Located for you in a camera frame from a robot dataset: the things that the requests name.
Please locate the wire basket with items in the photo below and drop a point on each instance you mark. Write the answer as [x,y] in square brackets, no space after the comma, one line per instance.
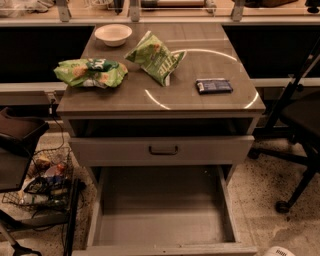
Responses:
[48,182]

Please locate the green chip bag upright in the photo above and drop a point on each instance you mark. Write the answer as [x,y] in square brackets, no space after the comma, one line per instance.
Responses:
[154,57]

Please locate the grey drawer cabinet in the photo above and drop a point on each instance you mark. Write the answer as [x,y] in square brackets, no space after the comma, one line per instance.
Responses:
[141,107]

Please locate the grey top drawer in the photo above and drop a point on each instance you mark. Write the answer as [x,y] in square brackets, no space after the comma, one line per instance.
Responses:
[161,151]

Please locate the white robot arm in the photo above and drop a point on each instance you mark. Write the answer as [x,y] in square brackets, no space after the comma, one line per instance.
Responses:
[278,251]

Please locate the grey drawer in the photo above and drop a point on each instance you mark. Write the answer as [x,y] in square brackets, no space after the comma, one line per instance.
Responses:
[163,211]
[161,151]

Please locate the black office chair right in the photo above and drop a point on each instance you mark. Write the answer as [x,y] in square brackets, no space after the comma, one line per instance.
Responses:
[298,122]

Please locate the white ceramic bowl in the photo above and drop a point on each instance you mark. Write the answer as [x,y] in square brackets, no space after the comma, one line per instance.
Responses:
[113,35]

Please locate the green chip bag left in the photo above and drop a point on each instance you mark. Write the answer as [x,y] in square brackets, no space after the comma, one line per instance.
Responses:
[91,72]

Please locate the dark blue snack packet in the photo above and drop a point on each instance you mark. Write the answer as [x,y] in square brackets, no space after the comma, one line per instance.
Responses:
[213,86]

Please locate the dark chair left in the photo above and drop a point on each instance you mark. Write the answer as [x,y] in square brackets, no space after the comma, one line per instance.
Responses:
[18,137]

